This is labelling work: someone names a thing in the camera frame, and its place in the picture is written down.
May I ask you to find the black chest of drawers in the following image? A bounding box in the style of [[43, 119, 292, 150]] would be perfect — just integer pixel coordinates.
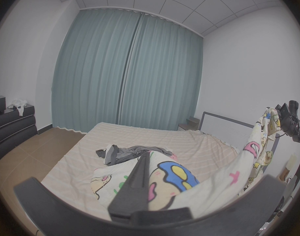
[[0, 95, 38, 163]]

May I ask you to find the white printed pyjama top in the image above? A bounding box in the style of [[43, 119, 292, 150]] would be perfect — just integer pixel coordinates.
[[91, 107, 282, 218]]

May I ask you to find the bed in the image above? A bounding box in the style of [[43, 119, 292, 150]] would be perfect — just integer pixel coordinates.
[[41, 112, 280, 218]]

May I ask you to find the white garment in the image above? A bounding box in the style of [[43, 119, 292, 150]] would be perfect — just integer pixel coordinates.
[[8, 98, 27, 117]]

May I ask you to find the blue-green curtain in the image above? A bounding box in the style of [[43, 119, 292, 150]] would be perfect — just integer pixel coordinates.
[[119, 12, 204, 131], [51, 9, 141, 133]]

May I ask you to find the pile of clothes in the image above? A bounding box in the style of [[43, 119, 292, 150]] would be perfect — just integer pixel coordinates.
[[96, 145, 178, 168]]

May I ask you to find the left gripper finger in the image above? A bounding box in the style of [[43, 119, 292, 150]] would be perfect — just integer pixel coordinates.
[[108, 152, 150, 218]]

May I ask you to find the grey bedside table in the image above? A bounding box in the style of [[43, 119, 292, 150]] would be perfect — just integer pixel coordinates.
[[178, 116, 200, 131]]

